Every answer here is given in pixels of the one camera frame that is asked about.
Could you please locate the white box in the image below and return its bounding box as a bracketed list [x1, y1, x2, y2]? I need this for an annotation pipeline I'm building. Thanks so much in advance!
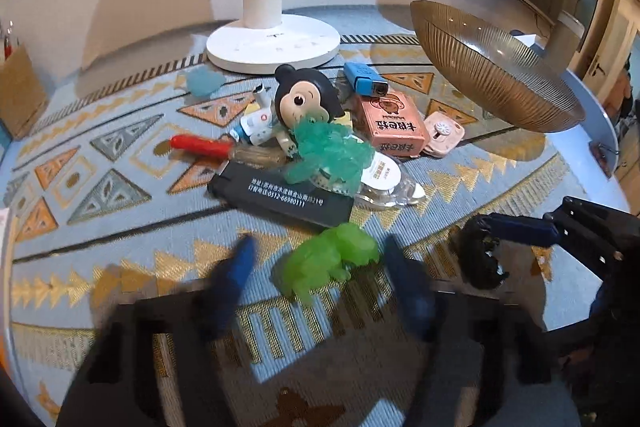
[510, 29, 551, 54]

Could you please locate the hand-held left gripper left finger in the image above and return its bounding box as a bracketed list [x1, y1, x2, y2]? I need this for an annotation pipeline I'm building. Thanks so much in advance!
[55, 234, 261, 427]

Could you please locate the teal crinkled plastic toy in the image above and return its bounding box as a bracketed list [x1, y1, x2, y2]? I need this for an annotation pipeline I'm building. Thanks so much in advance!
[291, 114, 376, 195]

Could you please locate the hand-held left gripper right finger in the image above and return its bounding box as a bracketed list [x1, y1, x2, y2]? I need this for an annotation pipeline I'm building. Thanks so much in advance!
[382, 234, 586, 427]

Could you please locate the pink printed box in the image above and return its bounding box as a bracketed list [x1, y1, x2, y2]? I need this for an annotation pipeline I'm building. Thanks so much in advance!
[356, 90, 430, 158]

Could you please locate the blue lighter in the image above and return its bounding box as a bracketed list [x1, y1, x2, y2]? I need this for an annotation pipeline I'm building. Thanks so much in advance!
[343, 63, 388, 96]

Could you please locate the brown cardboard box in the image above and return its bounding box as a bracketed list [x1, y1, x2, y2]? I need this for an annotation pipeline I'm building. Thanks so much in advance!
[0, 44, 49, 140]

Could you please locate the patterned blue tablecloth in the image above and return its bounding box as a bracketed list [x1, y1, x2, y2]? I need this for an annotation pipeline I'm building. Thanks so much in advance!
[0, 4, 631, 427]

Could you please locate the wooden door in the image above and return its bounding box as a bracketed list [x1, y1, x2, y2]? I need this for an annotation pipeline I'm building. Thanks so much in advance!
[565, 0, 640, 108]

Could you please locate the large black lighter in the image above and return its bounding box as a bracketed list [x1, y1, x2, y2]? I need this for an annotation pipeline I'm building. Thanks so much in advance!
[206, 160, 355, 229]

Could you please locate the black haired cartoon figurine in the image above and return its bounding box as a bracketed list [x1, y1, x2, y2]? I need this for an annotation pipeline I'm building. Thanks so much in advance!
[274, 64, 351, 145]

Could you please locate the small black toy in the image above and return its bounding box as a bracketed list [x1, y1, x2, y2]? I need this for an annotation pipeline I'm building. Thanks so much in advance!
[459, 216, 507, 290]

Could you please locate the white robot toy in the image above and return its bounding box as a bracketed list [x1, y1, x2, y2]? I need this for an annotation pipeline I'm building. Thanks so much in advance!
[232, 82, 281, 145]

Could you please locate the small pink device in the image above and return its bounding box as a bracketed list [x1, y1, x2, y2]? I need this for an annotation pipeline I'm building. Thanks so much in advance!
[422, 111, 466, 158]

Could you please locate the light blue flat piece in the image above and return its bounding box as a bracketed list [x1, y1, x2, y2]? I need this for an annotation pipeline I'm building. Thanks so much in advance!
[186, 68, 224, 98]

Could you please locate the green translucent toy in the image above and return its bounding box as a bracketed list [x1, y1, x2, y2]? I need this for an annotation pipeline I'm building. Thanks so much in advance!
[272, 223, 382, 305]

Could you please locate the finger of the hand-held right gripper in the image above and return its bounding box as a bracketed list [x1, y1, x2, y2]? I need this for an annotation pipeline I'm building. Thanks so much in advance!
[472, 196, 627, 278]

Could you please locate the brown ribbed glass bowl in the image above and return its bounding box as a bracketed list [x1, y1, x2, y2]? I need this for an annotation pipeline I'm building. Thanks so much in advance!
[410, 0, 586, 134]

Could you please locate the red handled screwdriver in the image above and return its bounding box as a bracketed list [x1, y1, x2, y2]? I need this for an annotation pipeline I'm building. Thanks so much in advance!
[170, 134, 288, 166]

